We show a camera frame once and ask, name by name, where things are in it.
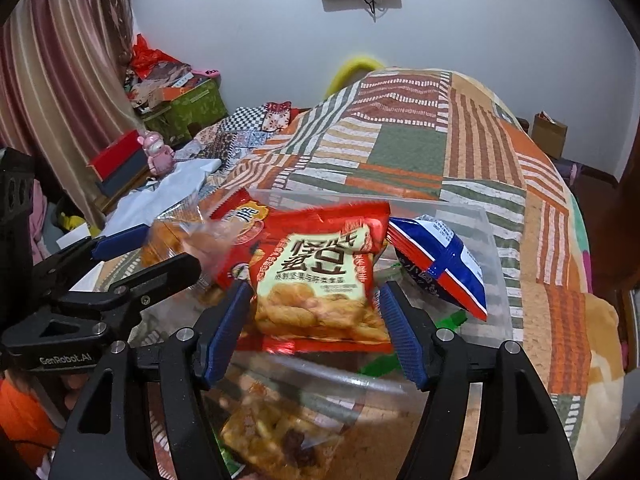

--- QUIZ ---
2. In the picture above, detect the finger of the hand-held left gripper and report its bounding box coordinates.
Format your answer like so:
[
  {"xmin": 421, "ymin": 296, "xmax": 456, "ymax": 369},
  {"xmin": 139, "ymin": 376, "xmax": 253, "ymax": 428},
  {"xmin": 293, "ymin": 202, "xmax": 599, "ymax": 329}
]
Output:
[
  {"xmin": 56, "ymin": 253, "xmax": 202, "ymax": 333},
  {"xmin": 32, "ymin": 224, "xmax": 151, "ymax": 301}
]

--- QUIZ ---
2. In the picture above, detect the yellow hoop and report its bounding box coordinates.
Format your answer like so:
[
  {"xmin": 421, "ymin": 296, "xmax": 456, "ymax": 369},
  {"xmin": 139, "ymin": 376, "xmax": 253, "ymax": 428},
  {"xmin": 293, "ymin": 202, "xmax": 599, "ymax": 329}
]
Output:
[{"xmin": 325, "ymin": 55, "xmax": 386, "ymax": 98}]

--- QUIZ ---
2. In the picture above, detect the pile of papers and boxes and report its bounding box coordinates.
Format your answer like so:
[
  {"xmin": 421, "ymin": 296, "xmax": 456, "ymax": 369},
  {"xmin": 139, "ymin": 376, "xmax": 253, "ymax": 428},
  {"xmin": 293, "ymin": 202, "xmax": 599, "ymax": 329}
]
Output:
[{"xmin": 122, "ymin": 60, "xmax": 201, "ymax": 111}]

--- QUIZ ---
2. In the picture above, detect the clear bag of chips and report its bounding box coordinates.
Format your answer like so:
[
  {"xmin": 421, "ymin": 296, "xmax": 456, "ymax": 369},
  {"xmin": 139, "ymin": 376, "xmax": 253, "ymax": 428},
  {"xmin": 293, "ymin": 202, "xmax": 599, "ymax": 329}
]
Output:
[{"xmin": 220, "ymin": 380, "xmax": 356, "ymax": 480}]

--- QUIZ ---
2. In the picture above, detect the clear plastic container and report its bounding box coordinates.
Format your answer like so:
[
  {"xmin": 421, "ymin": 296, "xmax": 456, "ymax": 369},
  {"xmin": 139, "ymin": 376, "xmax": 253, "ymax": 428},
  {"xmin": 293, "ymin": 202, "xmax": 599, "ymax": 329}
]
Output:
[{"xmin": 200, "ymin": 187, "xmax": 516, "ymax": 401}]

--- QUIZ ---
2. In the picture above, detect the yellow object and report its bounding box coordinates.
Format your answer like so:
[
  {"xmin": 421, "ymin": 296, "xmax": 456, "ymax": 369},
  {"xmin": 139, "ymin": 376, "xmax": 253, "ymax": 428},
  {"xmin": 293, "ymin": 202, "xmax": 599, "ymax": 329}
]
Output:
[{"xmin": 57, "ymin": 212, "xmax": 88, "ymax": 233}]

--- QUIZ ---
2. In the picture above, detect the pink garment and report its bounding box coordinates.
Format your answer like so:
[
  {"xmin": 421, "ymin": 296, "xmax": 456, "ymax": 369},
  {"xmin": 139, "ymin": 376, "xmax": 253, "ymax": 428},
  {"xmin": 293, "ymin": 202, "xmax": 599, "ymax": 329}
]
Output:
[{"xmin": 30, "ymin": 180, "xmax": 48, "ymax": 266}]

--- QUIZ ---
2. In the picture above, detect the person's left forearm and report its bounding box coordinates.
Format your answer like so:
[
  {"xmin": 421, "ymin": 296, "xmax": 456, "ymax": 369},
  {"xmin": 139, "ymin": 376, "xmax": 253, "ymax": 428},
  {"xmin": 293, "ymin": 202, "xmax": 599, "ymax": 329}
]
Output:
[{"xmin": 0, "ymin": 377, "xmax": 61, "ymax": 456}]

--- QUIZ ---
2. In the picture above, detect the green snack packet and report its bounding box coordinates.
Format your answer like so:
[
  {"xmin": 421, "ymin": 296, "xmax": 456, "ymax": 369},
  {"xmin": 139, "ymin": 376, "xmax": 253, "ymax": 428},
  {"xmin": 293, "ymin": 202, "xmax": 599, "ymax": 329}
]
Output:
[{"xmin": 357, "ymin": 310, "xmax": 468, "ymax": 376}]

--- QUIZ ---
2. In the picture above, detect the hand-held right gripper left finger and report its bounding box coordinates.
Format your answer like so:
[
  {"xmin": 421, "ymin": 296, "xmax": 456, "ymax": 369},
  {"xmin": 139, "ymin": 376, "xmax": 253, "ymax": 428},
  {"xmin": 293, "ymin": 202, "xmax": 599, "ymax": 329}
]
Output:
[{"xmin": 47, "ymin": 280, "xmax": 253, "ymax": 480}]

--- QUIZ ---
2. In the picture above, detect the striped curtain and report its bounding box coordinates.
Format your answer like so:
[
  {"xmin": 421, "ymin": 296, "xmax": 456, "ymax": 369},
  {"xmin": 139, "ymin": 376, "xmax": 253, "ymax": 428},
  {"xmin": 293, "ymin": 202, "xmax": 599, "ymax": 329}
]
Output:
[{"xmin": 0, "ymin": 0, "xmax": 138, "ymax": 226}]

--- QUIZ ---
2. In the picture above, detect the plain red snack packet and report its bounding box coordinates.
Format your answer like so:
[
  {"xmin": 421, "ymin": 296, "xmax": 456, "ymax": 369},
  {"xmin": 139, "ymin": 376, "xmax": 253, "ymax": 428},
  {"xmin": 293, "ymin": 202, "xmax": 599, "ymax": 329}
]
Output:
[{"xmin": 210, "ymin": 189, "xmax": 273, "ymax": 291}]

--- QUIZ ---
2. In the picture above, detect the red snack packet cream label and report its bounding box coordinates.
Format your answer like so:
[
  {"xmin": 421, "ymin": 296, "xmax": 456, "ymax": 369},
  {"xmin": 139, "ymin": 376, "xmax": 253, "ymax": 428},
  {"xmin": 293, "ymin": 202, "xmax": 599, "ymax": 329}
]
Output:
[{"xmin": 235, "ymin": 201, "xmax": 393, "ymax": 356}]

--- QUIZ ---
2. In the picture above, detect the dark cloth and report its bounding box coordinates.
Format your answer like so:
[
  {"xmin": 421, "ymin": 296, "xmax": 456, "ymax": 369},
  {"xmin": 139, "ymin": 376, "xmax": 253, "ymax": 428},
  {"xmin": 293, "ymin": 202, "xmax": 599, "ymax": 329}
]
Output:
[{"xmin": 555, "ymin": 157, "xmax": 586, "ymax": 191}]

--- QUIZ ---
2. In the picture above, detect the person's left hand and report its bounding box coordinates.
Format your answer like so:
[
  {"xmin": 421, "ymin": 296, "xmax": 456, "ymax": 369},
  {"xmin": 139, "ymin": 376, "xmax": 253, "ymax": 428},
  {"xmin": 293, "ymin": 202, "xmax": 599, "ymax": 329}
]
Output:
[{"xmin": 60, "ymin": 374, "xmax": 96, "ymax": 413}]

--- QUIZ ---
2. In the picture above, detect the blue and white snack packet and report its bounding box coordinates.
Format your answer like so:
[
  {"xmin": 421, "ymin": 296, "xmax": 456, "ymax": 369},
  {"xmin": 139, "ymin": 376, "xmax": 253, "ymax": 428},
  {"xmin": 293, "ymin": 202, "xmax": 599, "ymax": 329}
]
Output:
[{"xmin": 387, "ymin": 214, "xmax": 488, "ymax": 322}]

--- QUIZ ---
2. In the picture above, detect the red box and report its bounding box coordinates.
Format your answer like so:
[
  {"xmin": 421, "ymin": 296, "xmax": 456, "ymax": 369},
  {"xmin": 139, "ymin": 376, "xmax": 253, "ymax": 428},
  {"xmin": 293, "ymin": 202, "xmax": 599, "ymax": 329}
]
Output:
[{"xmin": 86, "ymin": 132, "xmax": 146, "ymax": 181}]

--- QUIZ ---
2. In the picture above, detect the red plastic bag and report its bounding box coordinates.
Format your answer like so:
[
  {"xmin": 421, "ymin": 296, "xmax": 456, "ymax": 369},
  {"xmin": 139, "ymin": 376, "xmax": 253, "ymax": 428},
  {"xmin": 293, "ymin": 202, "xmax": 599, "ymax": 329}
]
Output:
[{"xmin": 131, "ymin": 34, "xmax": 173, "ymax": 78}]

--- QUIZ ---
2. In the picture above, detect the brown paper bag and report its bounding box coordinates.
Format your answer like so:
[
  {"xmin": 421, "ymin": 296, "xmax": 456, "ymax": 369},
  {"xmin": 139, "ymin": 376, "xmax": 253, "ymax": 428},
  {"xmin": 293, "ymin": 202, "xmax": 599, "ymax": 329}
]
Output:
[{"xmin": 530, "ymin": 111, "xmax": 569, "ymax": 158}]

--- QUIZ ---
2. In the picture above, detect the orange cake packet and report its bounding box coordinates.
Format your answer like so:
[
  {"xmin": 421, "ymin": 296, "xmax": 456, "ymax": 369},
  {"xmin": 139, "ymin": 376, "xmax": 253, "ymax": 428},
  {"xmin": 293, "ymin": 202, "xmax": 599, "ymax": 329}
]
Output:
[{"xmin": 142, "ymin": 212, "xmax": 238, "ymax": 306}]

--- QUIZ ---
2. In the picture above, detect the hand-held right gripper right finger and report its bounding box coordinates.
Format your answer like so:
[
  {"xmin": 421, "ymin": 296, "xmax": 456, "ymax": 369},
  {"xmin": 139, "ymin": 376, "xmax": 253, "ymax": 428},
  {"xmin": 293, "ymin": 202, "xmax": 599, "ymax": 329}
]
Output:
[{"xmin": 377, "ymin": 281, "xmax": 581, "ymax": 480}]

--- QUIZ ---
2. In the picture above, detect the grey box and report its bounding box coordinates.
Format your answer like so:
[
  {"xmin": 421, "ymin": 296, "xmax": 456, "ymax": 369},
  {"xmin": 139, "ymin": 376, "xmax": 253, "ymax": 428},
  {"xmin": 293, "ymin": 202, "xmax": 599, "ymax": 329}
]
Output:
[{"xmin": 95, "ymin": 152, "xmax": 151, "ymax": 196}]

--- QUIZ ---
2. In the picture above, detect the pink plush toy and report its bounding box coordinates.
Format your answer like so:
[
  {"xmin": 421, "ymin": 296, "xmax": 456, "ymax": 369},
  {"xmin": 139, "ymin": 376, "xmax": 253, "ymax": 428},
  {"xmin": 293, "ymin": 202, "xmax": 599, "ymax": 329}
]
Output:
[{"xmin": 137, "ymin": 130, "xmax": 176, "ymax": 178}]

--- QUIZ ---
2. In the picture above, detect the patchwork blanket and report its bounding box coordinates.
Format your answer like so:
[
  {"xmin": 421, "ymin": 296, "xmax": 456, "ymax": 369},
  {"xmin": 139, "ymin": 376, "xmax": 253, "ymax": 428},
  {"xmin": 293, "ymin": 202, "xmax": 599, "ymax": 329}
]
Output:
[{"xmin": 100, "ymin": 66, "xmax": 626, "ymax": 461}]

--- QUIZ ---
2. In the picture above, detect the white cloth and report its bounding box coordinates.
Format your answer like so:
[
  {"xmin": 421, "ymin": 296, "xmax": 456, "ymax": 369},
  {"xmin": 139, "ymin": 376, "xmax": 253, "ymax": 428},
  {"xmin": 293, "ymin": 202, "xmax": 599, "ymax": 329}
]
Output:
[{"xmin": 102, "ymin": 157, "xmax": 223, "ymax": 241}]

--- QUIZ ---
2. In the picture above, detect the red patterned cloth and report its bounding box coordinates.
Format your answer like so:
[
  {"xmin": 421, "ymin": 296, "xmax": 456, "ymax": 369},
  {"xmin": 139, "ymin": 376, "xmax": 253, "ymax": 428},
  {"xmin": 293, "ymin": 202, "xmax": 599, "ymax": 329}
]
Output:
[{"xmin": 262, "ymin": 101, "xmax": 293, "ymax": 132}]

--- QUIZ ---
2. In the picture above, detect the green patterned storage box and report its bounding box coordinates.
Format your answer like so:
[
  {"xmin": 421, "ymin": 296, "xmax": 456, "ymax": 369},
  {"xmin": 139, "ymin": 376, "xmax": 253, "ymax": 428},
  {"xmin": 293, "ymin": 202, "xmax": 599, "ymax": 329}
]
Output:
[{"xmin": 140, "ymin": 77, "xmax": 230, "ymax": 146}]

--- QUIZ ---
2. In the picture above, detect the checkered cloth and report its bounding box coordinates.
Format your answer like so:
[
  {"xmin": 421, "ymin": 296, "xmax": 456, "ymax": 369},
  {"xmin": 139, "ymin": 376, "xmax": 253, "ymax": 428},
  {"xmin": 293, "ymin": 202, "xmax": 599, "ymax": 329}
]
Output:
[{"xmin": 192, "ymin": 105, "xmax": 301, "ymax": 161}]

